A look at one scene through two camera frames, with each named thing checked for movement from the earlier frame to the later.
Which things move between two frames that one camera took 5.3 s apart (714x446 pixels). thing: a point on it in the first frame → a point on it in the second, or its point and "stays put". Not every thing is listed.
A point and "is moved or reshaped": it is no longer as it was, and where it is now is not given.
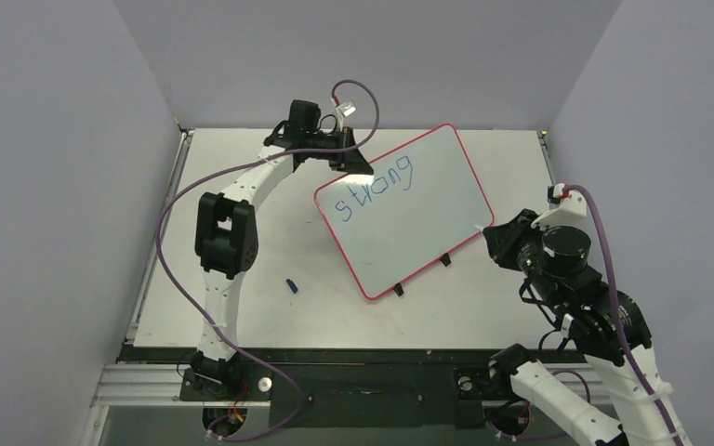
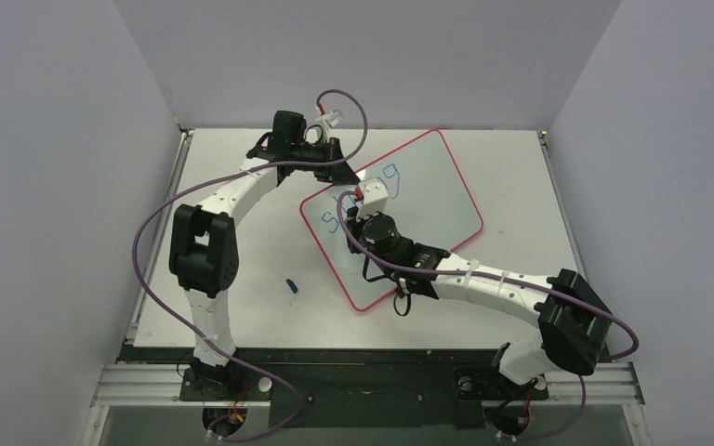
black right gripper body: x=504 y=238 → x=354 y=216
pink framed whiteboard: x=420 y=202 is moved or reshaped
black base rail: x=349 y=386 stays put
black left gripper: x=351 y=162 → x=340 y=174
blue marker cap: x=291 y=284 stays put
